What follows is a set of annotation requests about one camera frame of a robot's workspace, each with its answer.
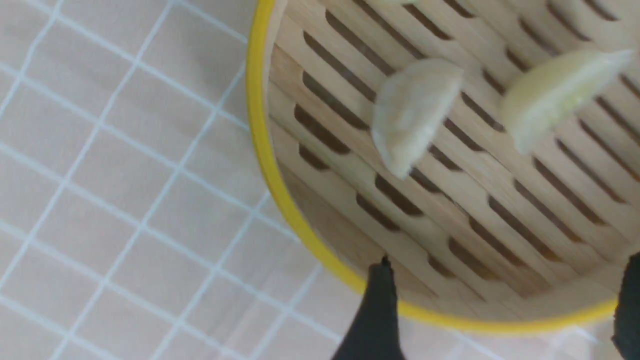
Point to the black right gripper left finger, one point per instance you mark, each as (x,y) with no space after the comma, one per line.
(374,331)

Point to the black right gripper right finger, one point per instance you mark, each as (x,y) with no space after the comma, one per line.
(626,337)

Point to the cream white dumpling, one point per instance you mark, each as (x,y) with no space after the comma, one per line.
(409,109)

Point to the pale green dumpling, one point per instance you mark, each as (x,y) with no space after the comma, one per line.
(551,92)

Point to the bamboo steamer tray yellow rim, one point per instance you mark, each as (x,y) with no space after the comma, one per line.
(481,238)

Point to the beige checked tablecloth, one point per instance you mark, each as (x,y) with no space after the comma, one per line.
(136,223)

